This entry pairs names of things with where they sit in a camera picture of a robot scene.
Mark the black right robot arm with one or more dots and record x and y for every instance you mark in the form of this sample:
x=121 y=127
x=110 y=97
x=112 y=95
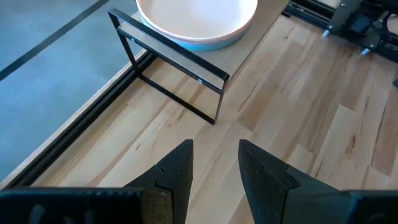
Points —
x=357 y=21

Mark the black aluminium table frame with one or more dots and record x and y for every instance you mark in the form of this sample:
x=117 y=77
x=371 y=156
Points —
x=77 y=124

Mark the pale peach plate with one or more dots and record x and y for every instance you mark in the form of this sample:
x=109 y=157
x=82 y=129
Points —
x=199 y=15

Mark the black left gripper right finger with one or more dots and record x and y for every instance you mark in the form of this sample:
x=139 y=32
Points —
x=267 y=186

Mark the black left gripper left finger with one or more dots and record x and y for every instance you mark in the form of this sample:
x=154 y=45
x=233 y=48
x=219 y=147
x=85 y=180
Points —
x=177 y=168

